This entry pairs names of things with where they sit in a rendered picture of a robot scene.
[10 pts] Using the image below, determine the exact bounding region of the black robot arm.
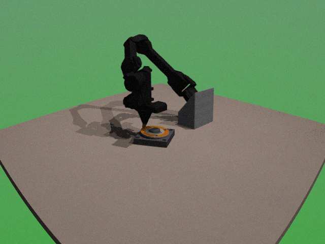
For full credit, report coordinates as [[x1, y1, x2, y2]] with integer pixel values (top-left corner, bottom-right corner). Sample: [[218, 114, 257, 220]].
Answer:
[[121, 34, 198, 109]]

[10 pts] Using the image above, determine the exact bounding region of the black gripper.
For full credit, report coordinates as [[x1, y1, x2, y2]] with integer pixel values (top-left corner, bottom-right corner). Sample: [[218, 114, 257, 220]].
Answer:
[[135, 86, 167, 124]]

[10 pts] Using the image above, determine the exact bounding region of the orange round plate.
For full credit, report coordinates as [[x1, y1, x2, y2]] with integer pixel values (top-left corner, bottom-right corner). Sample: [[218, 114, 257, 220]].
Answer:
[[140, 124, 169, 138]]

